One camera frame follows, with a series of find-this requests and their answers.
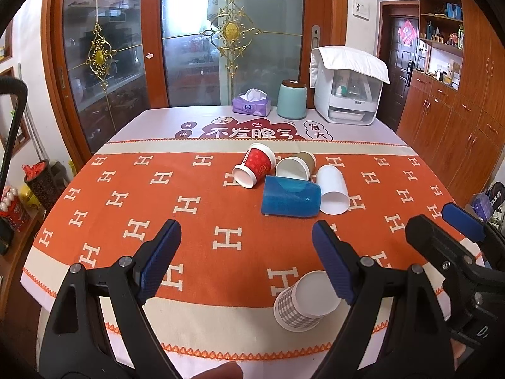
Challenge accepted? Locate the black curved bar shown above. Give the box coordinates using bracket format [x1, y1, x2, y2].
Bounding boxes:
[0, 77, 29, 206]

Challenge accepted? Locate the white countertop appliance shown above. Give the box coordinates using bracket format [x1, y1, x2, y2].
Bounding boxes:
[313, 63, 384, 126]

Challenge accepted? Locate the red door decoration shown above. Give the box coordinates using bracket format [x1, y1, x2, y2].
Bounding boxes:
[398, 19, 417, 45]

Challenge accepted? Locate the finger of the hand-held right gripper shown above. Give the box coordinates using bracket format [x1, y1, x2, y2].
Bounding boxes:
[441, 202, 505, 263]
[406, 214, 480, 281]

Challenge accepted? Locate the white plastic cup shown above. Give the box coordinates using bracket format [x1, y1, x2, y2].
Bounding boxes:
[316, 165, 349, 215]

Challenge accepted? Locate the purple tissue box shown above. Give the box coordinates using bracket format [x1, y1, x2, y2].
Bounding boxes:
[231, 88, 272, 117]

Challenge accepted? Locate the brown paper cup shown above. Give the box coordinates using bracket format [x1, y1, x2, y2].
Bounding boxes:
[275, 151, 317, 181]

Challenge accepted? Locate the white wall switch panel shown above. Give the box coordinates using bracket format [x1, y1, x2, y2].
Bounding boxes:
[352, 0, 372, 20]

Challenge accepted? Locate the black basket with red items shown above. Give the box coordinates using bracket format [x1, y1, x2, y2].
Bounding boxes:
[23, 159, 67, 211]

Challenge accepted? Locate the red paper cup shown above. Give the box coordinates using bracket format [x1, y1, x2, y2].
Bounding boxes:
[231, 143, 276, 188]

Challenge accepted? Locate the person's left hand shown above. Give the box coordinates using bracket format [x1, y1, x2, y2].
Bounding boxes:
[188, 361, 244, 379]

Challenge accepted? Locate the white cloth cover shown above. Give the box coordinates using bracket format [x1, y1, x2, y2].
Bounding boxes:
[309, 46, 391, 88]

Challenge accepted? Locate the blue plastic cup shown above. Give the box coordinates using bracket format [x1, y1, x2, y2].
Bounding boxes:
[261, 175, 322, 219]

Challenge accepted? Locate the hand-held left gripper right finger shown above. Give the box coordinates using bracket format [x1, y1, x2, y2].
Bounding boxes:
[312, 220, 458, 379]

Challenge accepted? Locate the dark wooden door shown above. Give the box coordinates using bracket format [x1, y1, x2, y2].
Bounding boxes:
[378, 1, 419, 132]

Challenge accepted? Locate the blue packet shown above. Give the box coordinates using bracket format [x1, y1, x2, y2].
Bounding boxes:
[471, 182, 505, 224]

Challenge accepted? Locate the grey checkered paper cup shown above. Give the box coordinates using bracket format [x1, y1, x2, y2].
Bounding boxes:
[274, 270, 342, 333]

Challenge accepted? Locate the glass sliding door with ornament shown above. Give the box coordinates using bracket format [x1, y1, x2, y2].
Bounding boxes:
[41, 0, 166, 159]
[142, 0, 348, 111]

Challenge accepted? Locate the teal canister with brown lid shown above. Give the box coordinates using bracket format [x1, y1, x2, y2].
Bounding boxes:
[276, 80, 307, 121]

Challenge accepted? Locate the orange patterned tablecloth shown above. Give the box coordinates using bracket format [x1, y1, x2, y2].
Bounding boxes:
[21, 140, 487, 364]

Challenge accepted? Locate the white printed tablecloth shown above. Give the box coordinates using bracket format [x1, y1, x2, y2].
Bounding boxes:
[106, 105, 400, 145]

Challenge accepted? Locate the wooden wall cabinet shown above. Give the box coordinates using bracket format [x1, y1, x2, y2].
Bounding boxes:
[395, 0, 505, 208]

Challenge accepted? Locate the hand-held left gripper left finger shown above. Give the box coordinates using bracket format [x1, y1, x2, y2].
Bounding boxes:
[37, 219, 182, 379]

